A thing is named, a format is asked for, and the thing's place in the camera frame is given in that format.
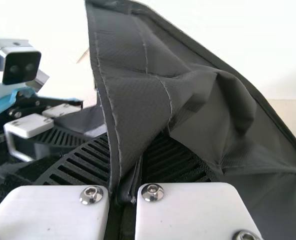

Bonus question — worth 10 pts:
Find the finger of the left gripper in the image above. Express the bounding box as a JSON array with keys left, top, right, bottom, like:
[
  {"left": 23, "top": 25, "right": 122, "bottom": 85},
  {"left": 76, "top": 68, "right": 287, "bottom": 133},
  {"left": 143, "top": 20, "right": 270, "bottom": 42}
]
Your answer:
[
  {"left": 41, "top": 100, "right": 84, "bottom": 119},
  {"left": 3, "top": 113, "right": 99, "bottom": 163}
]

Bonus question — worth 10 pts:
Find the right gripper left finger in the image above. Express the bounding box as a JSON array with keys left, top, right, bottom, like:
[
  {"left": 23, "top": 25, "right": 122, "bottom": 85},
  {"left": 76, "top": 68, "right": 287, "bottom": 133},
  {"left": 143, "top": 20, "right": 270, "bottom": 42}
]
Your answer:
[{"left": 0, "top": 133, "right": 112, "bottom": 240}]

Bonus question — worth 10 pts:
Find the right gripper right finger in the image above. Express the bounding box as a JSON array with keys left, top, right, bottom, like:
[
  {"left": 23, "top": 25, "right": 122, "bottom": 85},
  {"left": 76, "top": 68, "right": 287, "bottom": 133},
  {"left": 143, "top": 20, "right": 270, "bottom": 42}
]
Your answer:
[{"left": 134, "top": 129, "right": 262, "bottom": 240}]

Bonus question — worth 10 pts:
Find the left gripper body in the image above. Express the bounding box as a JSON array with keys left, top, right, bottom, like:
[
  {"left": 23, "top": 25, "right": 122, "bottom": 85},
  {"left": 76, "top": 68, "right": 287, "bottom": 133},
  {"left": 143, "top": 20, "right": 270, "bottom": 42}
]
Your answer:
[{"left": 0, "top": 87, "right": 36, "bottom": 123}]

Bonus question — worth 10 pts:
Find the dark grey bag with straps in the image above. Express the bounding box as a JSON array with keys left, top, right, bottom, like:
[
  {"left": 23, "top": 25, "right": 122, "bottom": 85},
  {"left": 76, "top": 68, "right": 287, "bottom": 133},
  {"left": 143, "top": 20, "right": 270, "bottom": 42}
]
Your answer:
[{"left": 0, "top": 0, "right": 296, "bottom": 240}]

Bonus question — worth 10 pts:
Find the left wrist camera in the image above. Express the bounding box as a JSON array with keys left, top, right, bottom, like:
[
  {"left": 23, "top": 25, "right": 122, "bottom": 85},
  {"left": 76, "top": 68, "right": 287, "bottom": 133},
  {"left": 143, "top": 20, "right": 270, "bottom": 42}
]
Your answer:
[{"left": 0, "top": 38, "right": 50, "bottom": 111}]

